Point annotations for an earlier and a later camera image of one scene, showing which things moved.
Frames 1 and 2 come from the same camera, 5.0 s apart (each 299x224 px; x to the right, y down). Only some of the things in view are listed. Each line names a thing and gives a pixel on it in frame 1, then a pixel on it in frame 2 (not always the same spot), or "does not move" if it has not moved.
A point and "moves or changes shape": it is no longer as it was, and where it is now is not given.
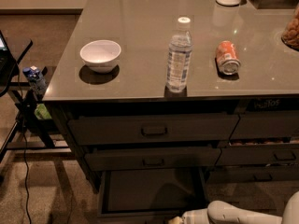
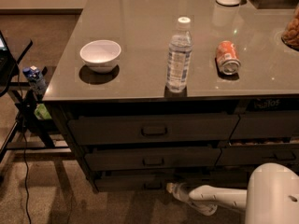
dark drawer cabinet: (178, 144) does not move
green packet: (41, 112) does not move
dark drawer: (266, 125) does not move
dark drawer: (149, 195) moves or changes shape
